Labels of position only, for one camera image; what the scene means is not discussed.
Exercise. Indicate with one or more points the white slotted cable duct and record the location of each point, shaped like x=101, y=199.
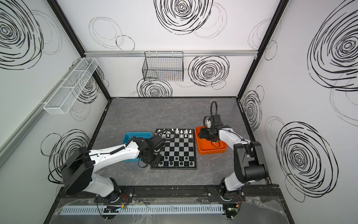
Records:
x=142, y=209

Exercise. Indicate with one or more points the black white chess board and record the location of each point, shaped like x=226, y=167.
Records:
x=179, y=151

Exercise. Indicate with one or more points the teal plastic tray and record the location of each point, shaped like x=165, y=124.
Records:
x=131, y=149

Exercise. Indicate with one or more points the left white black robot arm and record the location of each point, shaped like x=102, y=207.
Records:
x=79, y=171

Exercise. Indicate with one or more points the black mounting rail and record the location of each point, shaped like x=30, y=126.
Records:
x=203, y=193

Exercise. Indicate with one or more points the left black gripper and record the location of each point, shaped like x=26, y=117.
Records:
x=154, y=158

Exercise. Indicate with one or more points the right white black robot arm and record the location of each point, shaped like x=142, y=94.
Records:
x=249, y=161

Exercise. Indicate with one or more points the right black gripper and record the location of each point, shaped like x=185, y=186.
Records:
x=206, y=134

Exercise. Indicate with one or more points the orange plastic tray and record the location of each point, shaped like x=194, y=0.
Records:
x=206, y=147

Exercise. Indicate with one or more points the black wire basket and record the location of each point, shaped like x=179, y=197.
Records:
x=163, y=65

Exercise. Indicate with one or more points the clear wire wall shelf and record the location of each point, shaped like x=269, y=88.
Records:
x=78, y=85

